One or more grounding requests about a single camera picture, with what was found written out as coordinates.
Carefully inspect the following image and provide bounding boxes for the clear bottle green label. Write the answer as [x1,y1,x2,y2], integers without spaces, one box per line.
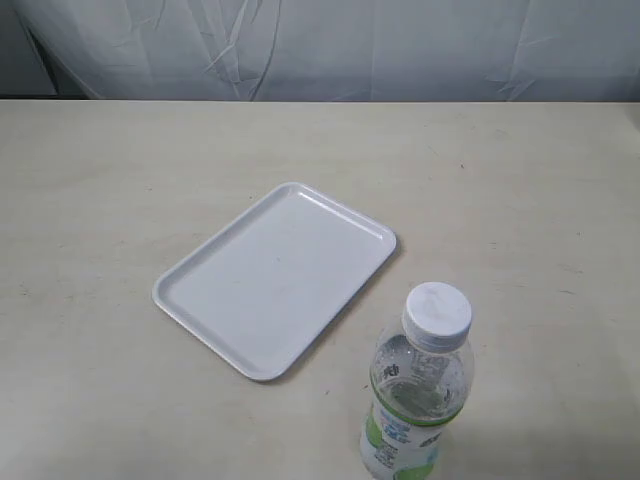
[360,282,474,479]

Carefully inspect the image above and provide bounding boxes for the white plastic tray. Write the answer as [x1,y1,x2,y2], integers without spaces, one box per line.
[152,182,397,382]

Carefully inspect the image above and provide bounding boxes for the white backdrop curtain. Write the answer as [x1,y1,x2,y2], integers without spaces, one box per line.
[1,1,639,102]

